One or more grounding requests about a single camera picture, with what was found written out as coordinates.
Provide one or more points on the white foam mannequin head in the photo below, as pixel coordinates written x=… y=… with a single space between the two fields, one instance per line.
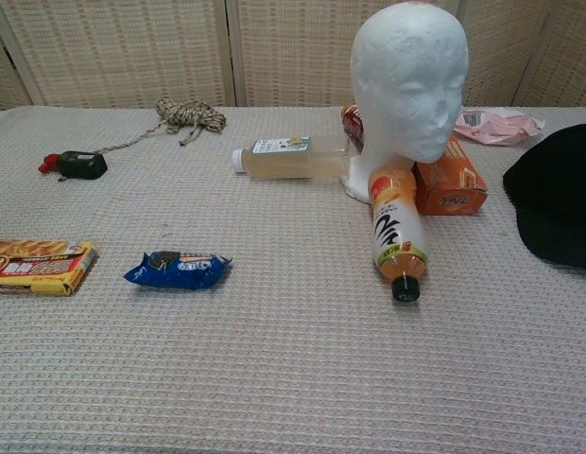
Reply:
x=406 y=57

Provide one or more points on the clear tea bottle white cap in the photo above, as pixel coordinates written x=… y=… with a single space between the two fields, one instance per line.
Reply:
x=293 y=163

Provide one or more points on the orange juice bottle black cap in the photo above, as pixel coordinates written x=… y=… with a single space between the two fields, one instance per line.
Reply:
x=397 y=222

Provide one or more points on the red snack can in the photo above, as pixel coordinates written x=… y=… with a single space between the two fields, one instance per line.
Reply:
x=352 y=123

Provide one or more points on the blue Oreo cookie pack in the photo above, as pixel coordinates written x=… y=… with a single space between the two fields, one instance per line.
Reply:
x=179 y=272

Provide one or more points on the beige waffle tablecloth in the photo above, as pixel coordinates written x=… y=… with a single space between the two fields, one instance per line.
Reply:
x=274 y=369

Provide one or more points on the orange cardboard box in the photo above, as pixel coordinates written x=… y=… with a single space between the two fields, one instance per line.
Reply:
x=451 y=198

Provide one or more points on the black device with red clip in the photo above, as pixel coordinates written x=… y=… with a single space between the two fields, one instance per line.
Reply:
x=80 y=164

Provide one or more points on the pink plastic bag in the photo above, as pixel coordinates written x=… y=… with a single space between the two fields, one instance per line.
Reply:
x=501 y=127

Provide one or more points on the woven folding screen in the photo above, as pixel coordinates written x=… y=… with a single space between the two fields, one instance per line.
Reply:
x=132 y=47

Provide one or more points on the yellow snack box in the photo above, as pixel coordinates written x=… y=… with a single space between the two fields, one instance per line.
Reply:
x=38 y=269

